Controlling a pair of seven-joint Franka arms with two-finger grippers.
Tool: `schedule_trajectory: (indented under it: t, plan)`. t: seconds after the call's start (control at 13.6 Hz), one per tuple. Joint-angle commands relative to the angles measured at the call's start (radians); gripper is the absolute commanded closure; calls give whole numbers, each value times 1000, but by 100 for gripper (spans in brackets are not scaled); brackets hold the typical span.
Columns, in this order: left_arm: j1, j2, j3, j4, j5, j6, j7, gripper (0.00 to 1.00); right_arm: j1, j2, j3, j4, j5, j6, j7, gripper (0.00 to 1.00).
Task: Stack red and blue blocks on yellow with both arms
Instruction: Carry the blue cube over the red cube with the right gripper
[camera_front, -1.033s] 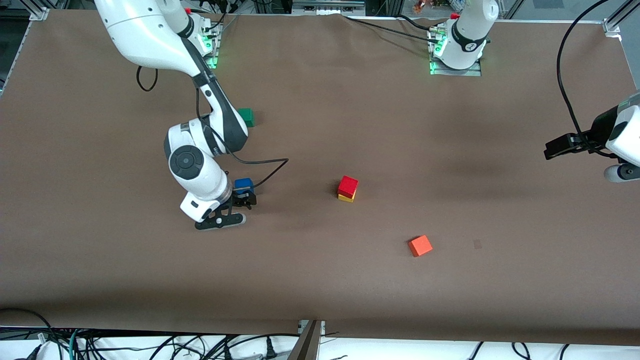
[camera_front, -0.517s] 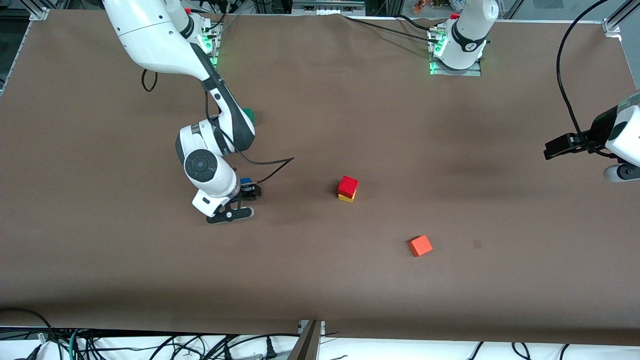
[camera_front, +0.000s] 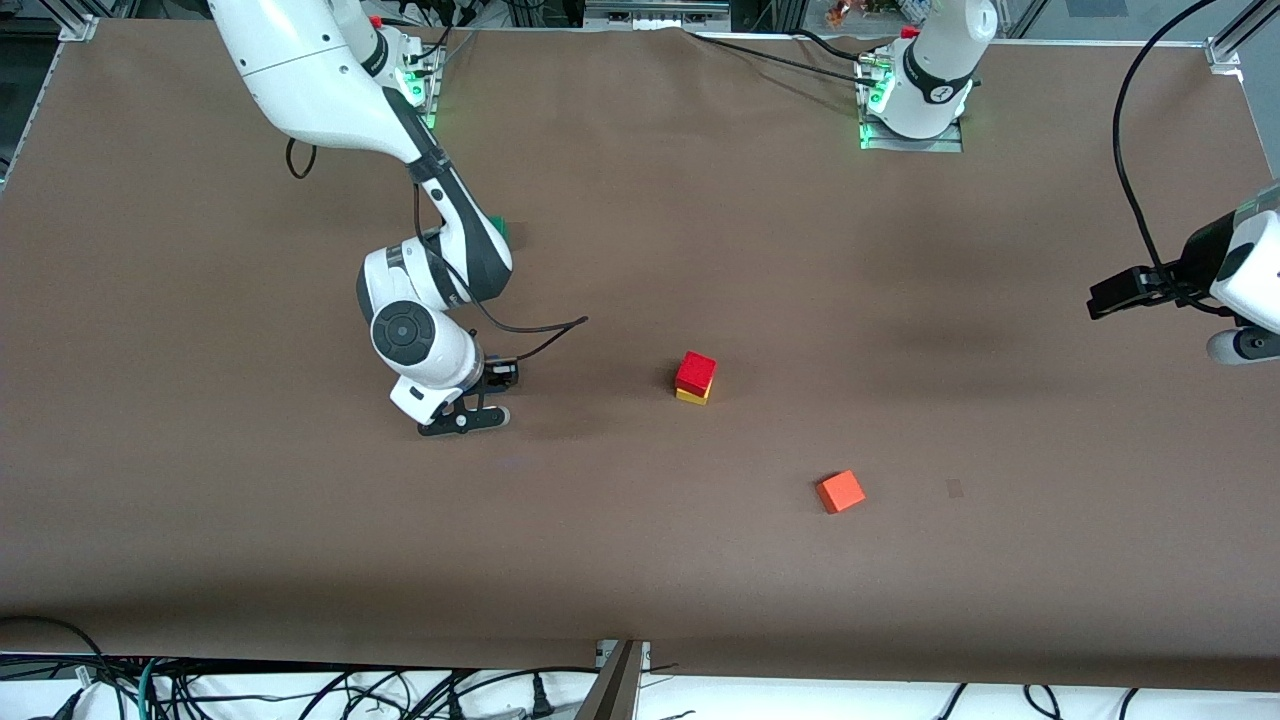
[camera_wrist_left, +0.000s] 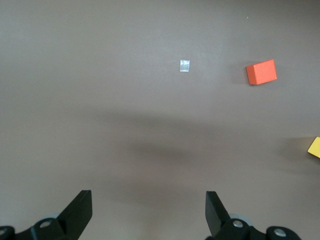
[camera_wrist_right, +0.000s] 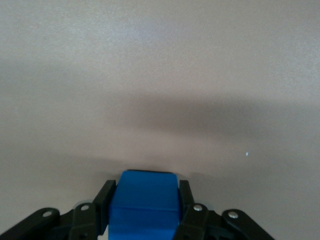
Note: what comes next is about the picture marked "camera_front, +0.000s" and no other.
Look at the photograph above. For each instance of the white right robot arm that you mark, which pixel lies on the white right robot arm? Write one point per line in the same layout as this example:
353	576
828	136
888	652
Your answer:
320	80

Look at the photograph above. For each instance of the aluminium background rail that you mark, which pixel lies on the aluminium background rail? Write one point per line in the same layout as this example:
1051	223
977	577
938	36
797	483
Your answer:
655	12

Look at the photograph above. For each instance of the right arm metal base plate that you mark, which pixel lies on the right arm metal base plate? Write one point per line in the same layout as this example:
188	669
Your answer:
430	95

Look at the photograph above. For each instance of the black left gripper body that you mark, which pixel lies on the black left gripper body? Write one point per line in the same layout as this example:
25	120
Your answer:
1168	278

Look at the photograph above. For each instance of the aluminium profile bar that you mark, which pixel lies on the aluminium profile bar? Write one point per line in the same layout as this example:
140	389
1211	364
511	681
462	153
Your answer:
615	690

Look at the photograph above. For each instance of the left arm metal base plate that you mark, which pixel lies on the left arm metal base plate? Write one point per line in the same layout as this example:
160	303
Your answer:
950	144

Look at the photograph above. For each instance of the red wooden block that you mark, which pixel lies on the red wooden block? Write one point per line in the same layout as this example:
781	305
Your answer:
695	372

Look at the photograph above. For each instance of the orange wooden block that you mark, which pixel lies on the orange wooden block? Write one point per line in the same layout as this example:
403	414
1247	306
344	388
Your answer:
841	491

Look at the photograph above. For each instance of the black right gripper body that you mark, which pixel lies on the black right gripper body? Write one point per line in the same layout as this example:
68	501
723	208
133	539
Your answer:
497	375

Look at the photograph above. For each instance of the green wooden block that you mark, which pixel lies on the green wooden block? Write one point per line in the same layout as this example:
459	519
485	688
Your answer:
503	230

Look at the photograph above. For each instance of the yellow wooden block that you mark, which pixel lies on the yellow wooden block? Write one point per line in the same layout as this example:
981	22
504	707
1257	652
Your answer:
693	397

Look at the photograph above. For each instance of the black power plug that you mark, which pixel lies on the black power plug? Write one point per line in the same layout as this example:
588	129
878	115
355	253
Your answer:
541	698

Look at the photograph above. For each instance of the aluminium frame corner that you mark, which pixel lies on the aluminium frame corner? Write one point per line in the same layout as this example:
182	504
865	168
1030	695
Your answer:
1235	40
78	22

